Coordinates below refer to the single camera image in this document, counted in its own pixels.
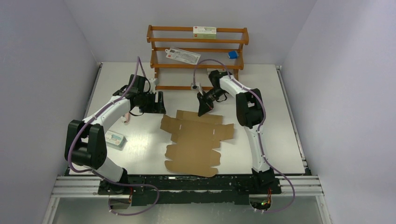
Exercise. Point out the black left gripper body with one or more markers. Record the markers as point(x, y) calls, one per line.
point(145, 102)

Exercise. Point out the brown cardboard box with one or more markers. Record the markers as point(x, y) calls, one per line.
point(195, 142)

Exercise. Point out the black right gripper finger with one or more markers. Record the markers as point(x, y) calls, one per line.
point(204, 107)
point(201, 98)

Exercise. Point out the orange wooden shelf rack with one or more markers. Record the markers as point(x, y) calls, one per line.
point(205, 48)

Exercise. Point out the white flat package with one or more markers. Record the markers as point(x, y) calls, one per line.
point(182, 55)

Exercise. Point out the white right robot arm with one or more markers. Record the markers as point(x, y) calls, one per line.
point(250, 114)

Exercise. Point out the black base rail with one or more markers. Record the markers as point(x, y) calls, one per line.
point(184, 189)

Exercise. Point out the small box lower shelf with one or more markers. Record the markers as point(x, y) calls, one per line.
point(213, 70)

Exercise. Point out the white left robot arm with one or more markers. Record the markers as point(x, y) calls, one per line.
point(85, 140)

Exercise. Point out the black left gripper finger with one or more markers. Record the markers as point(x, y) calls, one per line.
point(160, 109)
point(160, 99)

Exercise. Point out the small pink white object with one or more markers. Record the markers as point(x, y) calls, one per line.
point(125, 118)

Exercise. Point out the small blue object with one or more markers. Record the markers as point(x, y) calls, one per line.
point(233, 54)

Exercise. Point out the green white box top shelf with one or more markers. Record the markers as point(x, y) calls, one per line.
point(201, 32)

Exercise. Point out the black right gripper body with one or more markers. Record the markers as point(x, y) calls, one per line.
point(214, 94)

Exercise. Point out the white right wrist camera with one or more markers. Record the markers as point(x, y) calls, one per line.
point(198, 88)

